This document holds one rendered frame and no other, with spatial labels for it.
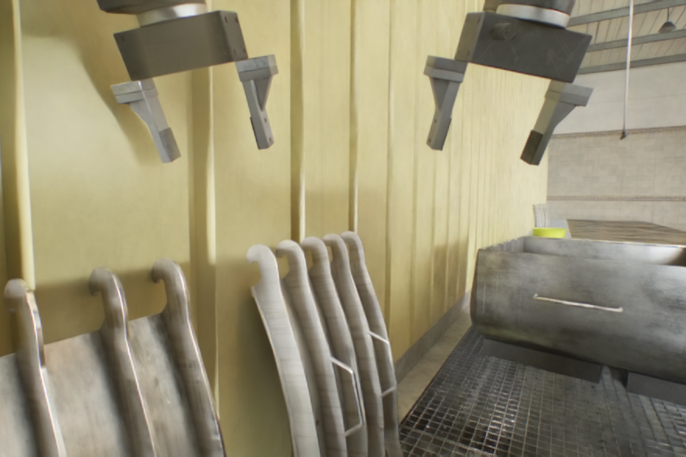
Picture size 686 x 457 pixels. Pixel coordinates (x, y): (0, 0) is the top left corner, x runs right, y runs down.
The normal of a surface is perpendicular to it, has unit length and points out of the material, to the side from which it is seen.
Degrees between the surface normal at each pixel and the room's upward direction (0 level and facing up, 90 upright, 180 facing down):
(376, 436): 90
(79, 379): 63
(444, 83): 114
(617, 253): 90
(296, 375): 90
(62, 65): 90
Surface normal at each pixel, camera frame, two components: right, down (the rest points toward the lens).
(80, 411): 0.79, -0.37
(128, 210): 0.86, 0.05
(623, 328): -0.67, 0.06
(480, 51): 0.09, 0.47
